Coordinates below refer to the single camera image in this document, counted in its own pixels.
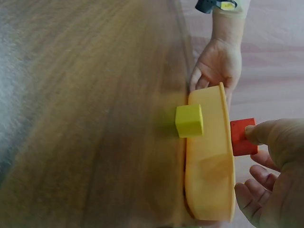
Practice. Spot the person's left hand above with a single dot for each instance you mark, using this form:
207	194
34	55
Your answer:
221	59

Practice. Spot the person's right hand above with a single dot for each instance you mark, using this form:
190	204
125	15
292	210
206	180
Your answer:
287	171

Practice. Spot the person's left fingers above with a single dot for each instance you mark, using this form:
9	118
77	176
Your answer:
195	79

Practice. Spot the person's right thumb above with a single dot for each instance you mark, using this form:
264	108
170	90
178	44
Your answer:
262	133

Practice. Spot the person's left thumb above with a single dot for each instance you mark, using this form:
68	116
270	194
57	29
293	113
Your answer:
228	95

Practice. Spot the red block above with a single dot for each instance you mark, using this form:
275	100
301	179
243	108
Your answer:
238	135

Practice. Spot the orange plastic container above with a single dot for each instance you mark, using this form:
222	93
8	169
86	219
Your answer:
211	152

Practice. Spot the person's left forearm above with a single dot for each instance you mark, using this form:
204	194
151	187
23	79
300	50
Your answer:
228	26

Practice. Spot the yellow block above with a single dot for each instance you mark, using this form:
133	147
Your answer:
189	121

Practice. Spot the black wrist band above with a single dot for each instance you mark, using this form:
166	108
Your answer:
206	5

